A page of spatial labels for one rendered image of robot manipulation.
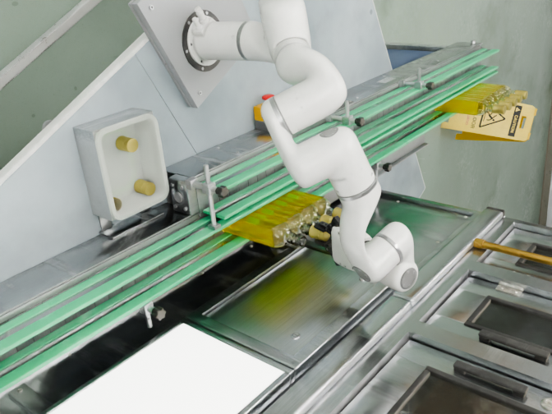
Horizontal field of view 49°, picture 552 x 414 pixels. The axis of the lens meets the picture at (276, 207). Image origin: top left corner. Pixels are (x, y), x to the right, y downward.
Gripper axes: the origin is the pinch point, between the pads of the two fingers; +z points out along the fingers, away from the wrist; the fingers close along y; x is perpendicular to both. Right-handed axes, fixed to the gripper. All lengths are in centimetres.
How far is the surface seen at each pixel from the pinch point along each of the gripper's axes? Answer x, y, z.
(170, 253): 36.2, 4.2, 11.7
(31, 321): 69, 4, 7
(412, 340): -1.5, -17.3, -28.4
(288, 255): 0.6, -12.5, 15.6
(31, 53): 37, 42, 90
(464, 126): -276, -78, 174
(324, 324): 13.3, -12.7, -15.3
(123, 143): 36, 27, 28
